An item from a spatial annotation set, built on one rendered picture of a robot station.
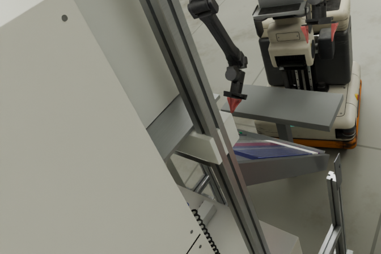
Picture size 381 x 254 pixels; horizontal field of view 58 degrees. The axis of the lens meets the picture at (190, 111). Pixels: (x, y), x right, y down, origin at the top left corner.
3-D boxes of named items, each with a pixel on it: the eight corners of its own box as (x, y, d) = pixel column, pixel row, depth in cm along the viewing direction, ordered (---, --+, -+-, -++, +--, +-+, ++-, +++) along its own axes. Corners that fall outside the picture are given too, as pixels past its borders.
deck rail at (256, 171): (321, 168, 135) (324, 153, 134) (326, 170, 133) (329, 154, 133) (218, 187, 80) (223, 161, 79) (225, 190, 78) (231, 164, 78)
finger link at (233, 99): (232, 113, 163) (235, 94, 162) (219, 110, 168) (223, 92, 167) (239, 114, 169) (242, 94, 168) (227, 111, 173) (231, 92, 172)
